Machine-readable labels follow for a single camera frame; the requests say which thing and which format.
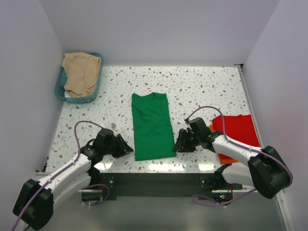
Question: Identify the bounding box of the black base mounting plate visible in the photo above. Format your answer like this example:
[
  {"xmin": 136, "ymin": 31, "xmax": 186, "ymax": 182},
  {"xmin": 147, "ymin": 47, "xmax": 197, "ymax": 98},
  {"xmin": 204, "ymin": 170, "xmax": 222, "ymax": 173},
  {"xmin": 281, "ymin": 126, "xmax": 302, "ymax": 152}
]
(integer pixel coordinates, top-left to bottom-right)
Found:
[{"xmin": 80, "ymin": 172, "xmax": 243, "ymax": 207}]

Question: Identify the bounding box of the folded red t shirt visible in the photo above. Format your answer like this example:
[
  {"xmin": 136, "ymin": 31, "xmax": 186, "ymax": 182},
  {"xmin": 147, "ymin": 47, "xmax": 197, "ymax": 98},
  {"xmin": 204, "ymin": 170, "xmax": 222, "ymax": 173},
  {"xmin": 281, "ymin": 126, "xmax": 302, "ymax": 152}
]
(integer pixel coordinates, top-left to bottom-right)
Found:
[{"xmin": 224, "ymin": 115, "xmax": 260, "ymax": 147}]

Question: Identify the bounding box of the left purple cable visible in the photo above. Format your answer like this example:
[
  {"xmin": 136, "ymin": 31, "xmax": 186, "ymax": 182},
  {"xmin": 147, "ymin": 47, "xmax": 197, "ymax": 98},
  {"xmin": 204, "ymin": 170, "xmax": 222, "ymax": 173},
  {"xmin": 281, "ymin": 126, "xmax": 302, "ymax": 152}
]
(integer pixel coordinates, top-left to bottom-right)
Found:
[{"xmin": 11, "ymin": 120, "xmax": 111, "ymax": 231}]

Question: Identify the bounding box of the teal plastic basket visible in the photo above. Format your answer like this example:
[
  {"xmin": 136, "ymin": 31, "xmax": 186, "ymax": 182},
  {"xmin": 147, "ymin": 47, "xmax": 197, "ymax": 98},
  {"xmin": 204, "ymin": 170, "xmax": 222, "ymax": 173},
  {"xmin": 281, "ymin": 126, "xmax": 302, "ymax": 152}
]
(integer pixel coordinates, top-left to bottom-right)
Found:
[{"xmin": 54, "ymin": 52, "xmax": 103, "ymax": 103}]

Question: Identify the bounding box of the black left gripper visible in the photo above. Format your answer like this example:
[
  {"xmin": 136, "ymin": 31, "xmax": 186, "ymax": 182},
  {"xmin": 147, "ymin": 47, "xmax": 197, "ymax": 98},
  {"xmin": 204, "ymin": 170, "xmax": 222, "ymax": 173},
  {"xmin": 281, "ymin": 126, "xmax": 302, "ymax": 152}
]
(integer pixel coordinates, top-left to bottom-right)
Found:
[{"xmin": 103, "ymin": 133, "xmax": 133, "ymax": 158}]

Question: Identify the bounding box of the folded orange t shirt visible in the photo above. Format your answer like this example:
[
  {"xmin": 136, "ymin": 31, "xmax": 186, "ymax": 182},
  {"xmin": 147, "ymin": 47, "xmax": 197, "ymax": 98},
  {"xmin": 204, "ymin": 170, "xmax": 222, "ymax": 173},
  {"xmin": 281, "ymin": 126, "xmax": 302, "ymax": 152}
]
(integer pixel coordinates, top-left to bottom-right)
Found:
[{"xmin": 209, "ymin": 120, "xmax": 243, "ymax": 164}]

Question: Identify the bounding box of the green t shirt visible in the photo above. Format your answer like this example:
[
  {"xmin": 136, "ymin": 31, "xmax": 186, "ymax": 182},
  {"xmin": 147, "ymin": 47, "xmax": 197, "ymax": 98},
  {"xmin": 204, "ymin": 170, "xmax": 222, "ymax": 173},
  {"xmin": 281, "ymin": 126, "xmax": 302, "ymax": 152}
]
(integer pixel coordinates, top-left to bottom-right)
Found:
[{"xmin": 131, "ymin": 92, "xmax": 177, "ymax": 161}]

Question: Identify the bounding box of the beige t shirt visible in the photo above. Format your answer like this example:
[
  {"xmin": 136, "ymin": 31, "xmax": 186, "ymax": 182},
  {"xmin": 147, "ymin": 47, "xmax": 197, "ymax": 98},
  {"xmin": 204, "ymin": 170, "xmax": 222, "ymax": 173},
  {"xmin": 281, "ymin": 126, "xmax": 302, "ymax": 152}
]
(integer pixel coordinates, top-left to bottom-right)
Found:
[{"xmin": 62, "ymin": 52, "xmax": 102, "ymax": 98}]

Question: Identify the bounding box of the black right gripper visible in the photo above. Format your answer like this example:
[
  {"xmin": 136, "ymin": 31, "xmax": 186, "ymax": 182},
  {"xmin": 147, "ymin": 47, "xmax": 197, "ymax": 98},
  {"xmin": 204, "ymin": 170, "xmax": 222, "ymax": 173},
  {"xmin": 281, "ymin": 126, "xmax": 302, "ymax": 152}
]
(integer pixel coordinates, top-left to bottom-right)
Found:
[{"xmin": 172, "ymin": 129, "xmax": 201, "ymax": 153}]

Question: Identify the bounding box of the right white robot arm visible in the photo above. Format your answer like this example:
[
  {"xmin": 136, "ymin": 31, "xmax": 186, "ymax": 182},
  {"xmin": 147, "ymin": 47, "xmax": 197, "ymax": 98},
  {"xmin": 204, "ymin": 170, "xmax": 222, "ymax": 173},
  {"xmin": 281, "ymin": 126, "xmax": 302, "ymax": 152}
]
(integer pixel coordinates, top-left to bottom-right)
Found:
[{"xmin": 173, "ymin": 117, "xmax": 293, "ymax": 199}]

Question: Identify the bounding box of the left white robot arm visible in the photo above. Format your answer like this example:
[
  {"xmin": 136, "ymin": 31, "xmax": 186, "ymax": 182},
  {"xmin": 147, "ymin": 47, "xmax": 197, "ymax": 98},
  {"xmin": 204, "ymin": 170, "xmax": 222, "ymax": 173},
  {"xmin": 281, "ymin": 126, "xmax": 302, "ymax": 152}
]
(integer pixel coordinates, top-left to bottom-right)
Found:
[{"xmin": 13, "ymin": 128, "xmax": 134, "ymax": 231}]

